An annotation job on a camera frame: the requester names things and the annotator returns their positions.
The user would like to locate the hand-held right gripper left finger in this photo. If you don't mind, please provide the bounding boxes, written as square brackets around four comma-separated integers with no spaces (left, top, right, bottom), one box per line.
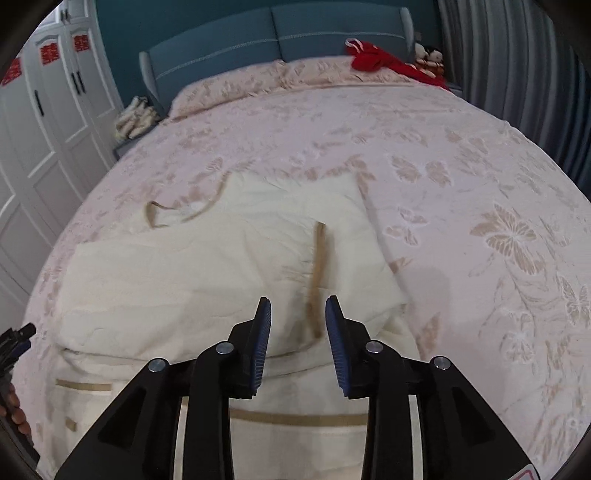
[55,296,273,480]

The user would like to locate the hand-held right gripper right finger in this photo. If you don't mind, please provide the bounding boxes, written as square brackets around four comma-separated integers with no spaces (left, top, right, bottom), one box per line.
[324,295,541,480]

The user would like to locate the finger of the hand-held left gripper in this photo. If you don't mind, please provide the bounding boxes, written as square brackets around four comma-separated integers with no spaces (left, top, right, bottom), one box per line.
[0,323,37,370]

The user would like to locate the white quilted pillow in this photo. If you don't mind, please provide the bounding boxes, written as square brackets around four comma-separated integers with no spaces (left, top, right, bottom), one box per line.
[54,173,422,480]

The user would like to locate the person's left hand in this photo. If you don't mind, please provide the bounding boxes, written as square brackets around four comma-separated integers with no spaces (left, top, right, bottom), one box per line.
[4,385,31,428]

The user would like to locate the butterfly print bedspread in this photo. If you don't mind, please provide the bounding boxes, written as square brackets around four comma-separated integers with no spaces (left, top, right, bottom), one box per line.
[11,60,591,480]

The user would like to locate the white wardrobe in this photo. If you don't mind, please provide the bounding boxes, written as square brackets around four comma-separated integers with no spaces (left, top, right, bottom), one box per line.
[0,9,124,319]

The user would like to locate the beige cloth pile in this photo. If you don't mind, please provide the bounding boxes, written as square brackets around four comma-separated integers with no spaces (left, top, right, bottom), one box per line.
[115,95,161,140]

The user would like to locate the butterfly print pillow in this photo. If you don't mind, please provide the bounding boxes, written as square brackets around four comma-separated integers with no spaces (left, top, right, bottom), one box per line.
[279,55,414,88]
[169,61,289,121]

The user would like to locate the red garment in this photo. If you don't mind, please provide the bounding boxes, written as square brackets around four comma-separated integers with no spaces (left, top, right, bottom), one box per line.
[344,39,452,89]

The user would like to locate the teal upholstered headboard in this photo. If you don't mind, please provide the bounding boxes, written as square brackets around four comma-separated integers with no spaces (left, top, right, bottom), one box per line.
[139,4,415,116]

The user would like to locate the plush toys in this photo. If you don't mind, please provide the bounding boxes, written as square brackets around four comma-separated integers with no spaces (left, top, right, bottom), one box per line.
[412,42,446,78]

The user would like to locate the grey blue curtain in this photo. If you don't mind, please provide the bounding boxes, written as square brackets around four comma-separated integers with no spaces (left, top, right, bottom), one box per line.
[436,0,591,204]

